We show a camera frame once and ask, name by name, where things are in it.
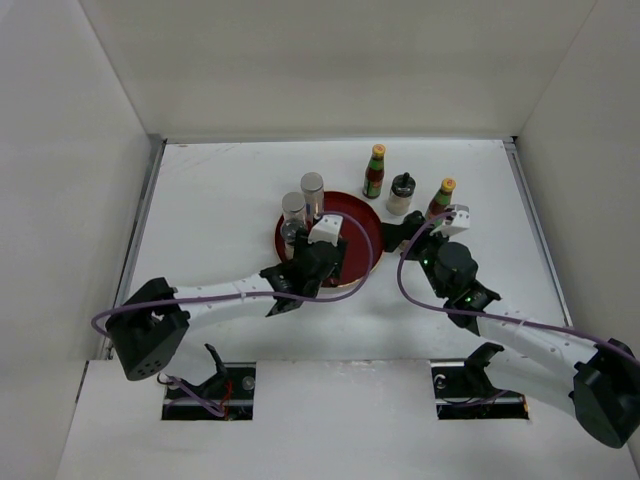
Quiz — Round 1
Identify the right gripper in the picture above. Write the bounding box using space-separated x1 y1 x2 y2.
380 218 459 299

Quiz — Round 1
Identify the green-label sauce bottle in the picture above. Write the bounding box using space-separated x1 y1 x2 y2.
363 144 386 199
426 177 456 219

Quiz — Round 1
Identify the white bead jar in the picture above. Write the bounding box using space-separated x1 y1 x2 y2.
300 172 324 222
281 192 307 225

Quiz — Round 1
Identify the black-top grinder bottle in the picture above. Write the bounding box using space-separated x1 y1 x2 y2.
280 219 305 260

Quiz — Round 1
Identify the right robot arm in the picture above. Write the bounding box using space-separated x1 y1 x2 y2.
382 205 639 449

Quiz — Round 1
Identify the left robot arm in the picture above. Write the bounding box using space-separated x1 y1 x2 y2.
105 233 348 399

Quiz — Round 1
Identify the far black-lid seasoning jar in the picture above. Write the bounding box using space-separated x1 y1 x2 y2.
386 172 416 216

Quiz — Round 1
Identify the red round tray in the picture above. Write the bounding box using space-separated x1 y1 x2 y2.
260 191 383 292

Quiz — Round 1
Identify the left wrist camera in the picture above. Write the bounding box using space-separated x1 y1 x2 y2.
308 214 343 247

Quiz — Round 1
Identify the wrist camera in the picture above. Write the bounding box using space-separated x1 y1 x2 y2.
308 214 343 247
430 204 471 238

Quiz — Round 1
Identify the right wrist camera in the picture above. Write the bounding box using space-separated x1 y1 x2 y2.
430 204 471 238

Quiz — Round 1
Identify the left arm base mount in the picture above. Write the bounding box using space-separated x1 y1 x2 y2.
156 344 257 421

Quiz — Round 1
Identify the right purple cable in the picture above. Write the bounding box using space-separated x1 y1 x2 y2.
397 212 640 364

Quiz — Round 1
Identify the purple cable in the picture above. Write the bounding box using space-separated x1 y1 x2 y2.
397 212 640 364
90 212 375 419

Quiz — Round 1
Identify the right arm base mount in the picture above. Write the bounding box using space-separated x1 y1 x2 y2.
431 360 529 421

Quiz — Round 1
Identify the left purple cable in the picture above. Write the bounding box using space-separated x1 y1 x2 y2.
90 212 375 419

